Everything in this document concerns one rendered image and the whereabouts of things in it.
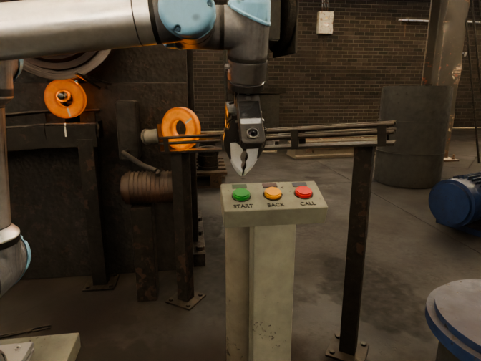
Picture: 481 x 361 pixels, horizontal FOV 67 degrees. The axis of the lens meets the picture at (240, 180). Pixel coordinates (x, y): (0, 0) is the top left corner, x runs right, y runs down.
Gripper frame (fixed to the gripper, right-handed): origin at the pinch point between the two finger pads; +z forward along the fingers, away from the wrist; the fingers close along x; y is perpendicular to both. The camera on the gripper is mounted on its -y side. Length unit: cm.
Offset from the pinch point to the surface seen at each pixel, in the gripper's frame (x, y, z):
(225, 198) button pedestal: 3.9, -0.5, 6.6
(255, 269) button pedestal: -2.9, -9.2, 21.7
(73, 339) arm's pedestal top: 39, -16, 33
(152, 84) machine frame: 27, 84, 9
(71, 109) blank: 58, 74, 16
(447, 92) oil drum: -201, 199, 56
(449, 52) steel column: -286, 327, 56
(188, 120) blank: 12, 52, 11
